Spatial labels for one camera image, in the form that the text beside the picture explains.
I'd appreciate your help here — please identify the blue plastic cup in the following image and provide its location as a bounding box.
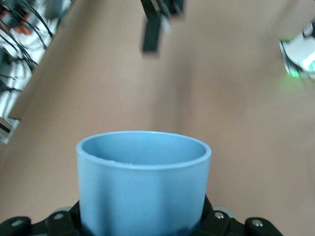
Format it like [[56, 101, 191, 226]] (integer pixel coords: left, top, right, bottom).
[[75, 131, 212, 236]]

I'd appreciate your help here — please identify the black cable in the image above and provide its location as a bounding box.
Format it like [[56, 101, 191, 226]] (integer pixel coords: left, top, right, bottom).
[[0, 33, 39, 66], [24, 0, 55, 39]]

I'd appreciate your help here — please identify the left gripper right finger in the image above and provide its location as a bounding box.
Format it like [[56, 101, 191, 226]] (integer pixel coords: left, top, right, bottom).
[[187, 195, 283, 236]]

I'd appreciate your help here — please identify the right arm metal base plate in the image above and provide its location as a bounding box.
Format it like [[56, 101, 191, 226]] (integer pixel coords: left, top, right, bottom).
[[279, 39, 315, 79]]

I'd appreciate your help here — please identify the aluminium frame post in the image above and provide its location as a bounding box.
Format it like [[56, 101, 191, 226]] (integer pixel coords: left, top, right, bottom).
[[0, 117, 21, 146]]

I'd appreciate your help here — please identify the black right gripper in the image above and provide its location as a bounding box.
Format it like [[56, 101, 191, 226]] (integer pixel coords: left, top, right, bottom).
[[142, 0, 185, 53]]

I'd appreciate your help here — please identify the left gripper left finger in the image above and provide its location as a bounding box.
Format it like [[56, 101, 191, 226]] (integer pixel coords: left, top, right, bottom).
[[0, 201, 99, 236]]

